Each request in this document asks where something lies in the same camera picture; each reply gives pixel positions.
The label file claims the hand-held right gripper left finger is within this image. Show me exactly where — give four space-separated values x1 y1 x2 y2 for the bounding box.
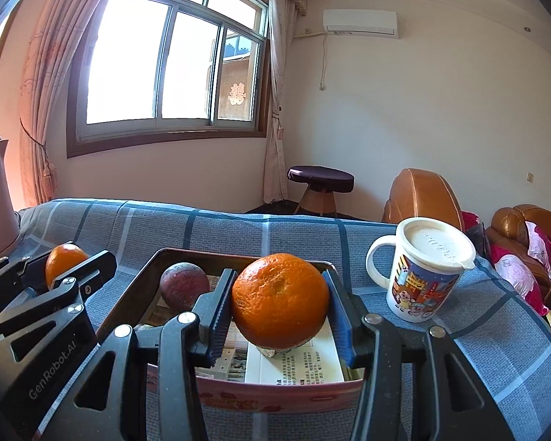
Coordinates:
39 270 240 441

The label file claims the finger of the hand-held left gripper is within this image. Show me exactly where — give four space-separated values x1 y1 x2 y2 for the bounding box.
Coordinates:
0 250 118 338
0 254 51 315

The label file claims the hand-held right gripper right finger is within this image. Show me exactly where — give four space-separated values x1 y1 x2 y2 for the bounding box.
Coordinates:
321 269 517 441

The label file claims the large orange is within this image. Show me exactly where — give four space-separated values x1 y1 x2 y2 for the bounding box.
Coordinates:
45 243 90 288

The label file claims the pink snack box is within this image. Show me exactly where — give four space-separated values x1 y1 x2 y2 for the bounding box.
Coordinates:
94 248 366 416

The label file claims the purple passion fruit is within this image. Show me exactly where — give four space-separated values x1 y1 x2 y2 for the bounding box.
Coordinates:
160 262 210 313

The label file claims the dimpled mandarin orange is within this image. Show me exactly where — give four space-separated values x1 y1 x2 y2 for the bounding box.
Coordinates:
231 254 330 349

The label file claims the white printed leaflet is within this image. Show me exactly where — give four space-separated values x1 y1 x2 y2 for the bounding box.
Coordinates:
244 319 348 385

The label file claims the white printed cup with lid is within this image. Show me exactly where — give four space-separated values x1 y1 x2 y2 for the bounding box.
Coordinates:
366 217 477 323

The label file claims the blue plaid blanket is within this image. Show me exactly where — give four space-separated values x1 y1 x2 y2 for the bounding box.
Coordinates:
0 198 551 441

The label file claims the round dark purple stool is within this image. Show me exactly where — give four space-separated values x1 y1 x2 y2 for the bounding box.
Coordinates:
287 165 354 216

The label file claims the pink flowered pillow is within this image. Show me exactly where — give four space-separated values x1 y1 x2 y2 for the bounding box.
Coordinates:
489 243 550 316
525 221 551 286

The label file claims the pink flowered curtain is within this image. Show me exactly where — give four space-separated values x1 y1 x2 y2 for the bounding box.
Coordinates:
18 0 126 208

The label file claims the sliding glass window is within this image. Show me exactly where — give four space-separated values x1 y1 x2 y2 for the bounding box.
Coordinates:
66 0 272 157

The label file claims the pale narrow curtain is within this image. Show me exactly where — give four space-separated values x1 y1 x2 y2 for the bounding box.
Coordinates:
262 0 309 204

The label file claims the white air conditioner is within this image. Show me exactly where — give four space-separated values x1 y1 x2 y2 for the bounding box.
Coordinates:
323 9 399 39

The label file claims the air conditioner hose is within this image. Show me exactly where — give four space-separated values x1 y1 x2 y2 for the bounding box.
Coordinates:
294 30 329 91

